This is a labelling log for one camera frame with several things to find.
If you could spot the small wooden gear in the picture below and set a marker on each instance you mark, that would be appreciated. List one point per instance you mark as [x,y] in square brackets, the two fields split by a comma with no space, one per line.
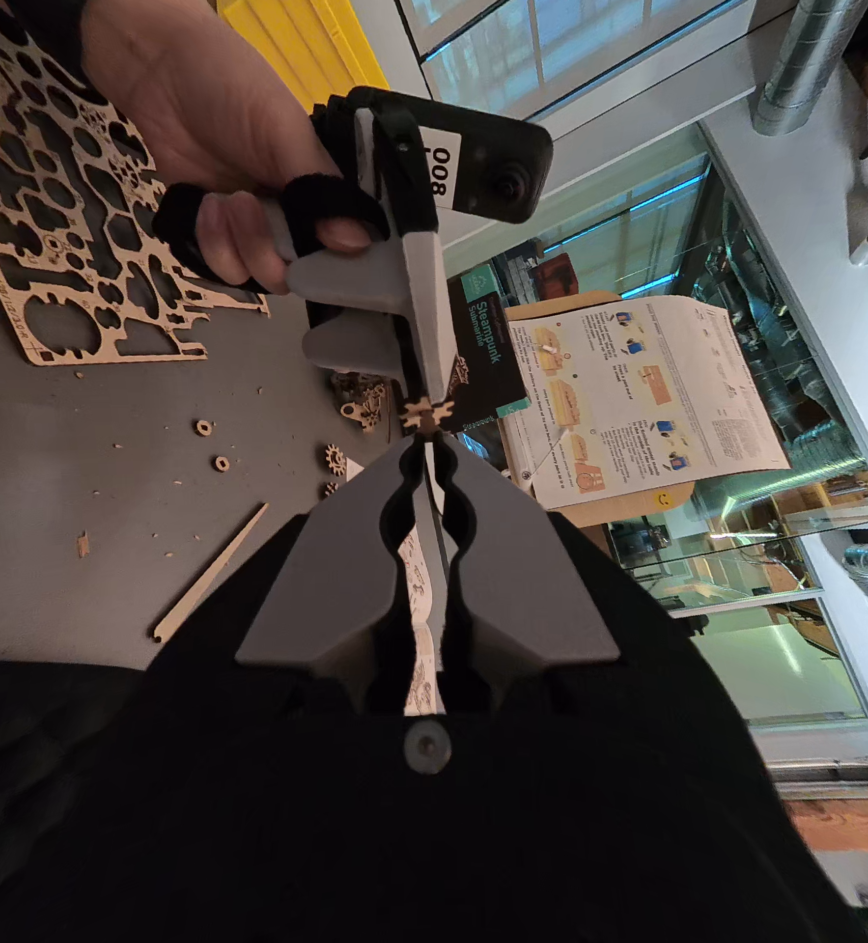
[419,412]

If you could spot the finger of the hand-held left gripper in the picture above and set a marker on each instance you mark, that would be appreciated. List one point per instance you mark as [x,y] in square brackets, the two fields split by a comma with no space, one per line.
[430,317]

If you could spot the window with white blinds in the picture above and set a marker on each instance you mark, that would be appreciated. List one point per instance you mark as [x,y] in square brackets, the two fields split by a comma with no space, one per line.
[588,37]

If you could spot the small wooden peg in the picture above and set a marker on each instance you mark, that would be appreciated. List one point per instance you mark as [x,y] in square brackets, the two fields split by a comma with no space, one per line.
[429,436]

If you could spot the black mesh wrist pad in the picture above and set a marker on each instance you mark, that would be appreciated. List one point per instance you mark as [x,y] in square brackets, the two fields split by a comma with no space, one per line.
[6,737]

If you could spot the small wooden scrap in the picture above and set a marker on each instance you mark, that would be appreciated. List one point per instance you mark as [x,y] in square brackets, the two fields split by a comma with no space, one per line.
[82,544]

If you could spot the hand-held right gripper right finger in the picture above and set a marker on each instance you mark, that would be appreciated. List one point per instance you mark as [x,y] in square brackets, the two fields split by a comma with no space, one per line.
[537,589]

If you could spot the thick wooden gear with hub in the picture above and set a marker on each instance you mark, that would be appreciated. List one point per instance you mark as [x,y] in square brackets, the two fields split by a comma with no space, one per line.
[334,457]

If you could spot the thin wooden stick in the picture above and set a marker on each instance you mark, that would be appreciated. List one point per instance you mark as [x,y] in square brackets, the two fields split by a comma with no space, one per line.
[209,571]

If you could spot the laser-cut wooden parts sheet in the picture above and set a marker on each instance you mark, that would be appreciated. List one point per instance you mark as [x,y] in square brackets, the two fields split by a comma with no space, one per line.
[17,317]

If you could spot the black model kit box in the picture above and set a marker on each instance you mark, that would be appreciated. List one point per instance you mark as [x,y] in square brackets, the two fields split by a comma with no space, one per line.
[489,368]

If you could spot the yellow stacked storage bins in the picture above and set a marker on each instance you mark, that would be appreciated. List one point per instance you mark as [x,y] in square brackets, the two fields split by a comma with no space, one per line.
[294,44]

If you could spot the person's left hand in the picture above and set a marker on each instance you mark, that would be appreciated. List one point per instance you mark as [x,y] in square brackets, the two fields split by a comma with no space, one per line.
[205,96]

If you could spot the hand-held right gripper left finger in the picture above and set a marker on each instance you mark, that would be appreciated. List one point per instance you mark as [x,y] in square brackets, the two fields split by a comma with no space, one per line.
[316,589]

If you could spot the instruction poster board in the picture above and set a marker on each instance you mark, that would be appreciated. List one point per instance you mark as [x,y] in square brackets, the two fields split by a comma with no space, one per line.
[662,383]

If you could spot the partly built wooden model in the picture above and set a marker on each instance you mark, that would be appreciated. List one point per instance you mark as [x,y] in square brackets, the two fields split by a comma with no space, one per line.
[364,412]

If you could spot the small wooden spacer rings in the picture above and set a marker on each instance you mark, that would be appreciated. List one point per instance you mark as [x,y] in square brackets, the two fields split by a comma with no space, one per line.
[196,427]

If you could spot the open instruction booklet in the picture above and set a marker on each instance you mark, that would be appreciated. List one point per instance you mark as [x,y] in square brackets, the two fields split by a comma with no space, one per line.
[419,589]

